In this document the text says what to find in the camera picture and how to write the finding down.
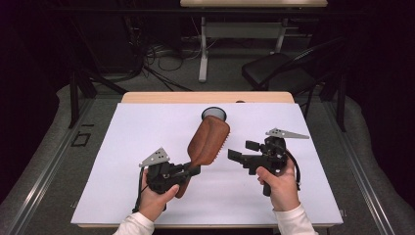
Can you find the person's left hand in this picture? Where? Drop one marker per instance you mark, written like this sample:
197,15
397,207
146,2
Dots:
153,204

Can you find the wooden table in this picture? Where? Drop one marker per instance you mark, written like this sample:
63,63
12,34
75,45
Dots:
182,97

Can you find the black metal crossbar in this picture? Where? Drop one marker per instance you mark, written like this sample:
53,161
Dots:
130,11

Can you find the metal floor rail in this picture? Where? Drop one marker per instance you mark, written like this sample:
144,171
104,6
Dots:
42,176
362,169

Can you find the black mesh cup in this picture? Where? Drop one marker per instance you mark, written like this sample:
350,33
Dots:
213,112

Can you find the brown wooden hairbrush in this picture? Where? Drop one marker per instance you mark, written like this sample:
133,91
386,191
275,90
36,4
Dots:
208,140

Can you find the black metal stand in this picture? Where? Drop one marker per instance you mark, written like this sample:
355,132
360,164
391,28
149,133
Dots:
74,98
341,107

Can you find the white table mat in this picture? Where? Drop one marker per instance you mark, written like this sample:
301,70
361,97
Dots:
254,202

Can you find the black folding chair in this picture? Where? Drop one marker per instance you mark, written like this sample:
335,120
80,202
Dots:
274,70

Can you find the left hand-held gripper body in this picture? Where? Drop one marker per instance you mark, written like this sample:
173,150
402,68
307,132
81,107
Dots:
163,178

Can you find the person's right hand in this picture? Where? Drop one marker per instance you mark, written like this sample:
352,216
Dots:
282,192

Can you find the white metal desk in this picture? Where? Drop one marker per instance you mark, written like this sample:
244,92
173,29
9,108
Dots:
241,30

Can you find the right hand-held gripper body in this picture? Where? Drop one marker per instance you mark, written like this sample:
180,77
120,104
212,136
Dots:
272,153

